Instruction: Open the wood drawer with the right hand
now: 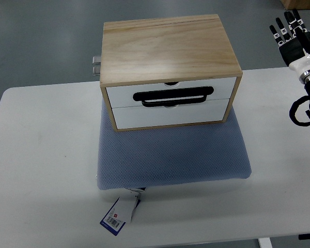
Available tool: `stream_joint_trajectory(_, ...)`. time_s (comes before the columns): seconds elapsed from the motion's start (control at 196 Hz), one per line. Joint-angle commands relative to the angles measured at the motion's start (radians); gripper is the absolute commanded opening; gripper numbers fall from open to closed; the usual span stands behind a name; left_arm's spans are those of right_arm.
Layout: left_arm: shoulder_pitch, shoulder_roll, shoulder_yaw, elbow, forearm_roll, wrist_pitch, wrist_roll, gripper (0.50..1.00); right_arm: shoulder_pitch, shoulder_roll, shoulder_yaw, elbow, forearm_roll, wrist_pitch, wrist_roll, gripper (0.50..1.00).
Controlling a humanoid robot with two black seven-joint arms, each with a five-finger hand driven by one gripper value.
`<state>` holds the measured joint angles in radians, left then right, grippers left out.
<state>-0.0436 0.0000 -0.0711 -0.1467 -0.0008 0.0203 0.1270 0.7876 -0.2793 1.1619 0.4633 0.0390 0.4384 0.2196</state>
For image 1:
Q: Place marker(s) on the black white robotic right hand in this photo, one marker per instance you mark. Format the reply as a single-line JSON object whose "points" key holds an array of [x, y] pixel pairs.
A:
{"points": [[293, 42]]}

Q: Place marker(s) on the white drawer black handle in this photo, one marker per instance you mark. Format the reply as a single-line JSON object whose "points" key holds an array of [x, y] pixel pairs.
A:
{"points": [[134, 95]]}

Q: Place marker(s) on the light wood drawer cabinet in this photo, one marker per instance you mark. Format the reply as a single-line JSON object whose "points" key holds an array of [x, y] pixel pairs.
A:
{"points": [[167, 50]]}

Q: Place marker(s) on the wooden furniture corner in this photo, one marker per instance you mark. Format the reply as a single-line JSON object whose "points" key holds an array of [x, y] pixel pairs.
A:
{"points": [[296, 4]]}

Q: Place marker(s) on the blue grey mesh cushion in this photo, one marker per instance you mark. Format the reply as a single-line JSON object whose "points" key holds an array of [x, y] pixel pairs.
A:
{"points": [[169, 156]]}

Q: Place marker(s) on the white table leg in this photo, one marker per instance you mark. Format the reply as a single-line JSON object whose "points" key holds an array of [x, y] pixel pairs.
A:
{"points": [[265, 243]]}

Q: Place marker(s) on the grey metal table clamp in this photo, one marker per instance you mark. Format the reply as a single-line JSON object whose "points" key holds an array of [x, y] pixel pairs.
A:
{"points": [[96, 62]]}

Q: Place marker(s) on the white blue barcode tag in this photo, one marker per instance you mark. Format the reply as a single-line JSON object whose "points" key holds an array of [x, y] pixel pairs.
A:
{"points": [[122, 211]]}

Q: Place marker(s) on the black table bracket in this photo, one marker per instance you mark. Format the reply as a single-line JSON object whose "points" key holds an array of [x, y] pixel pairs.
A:
{"points": [[304, 237]]}

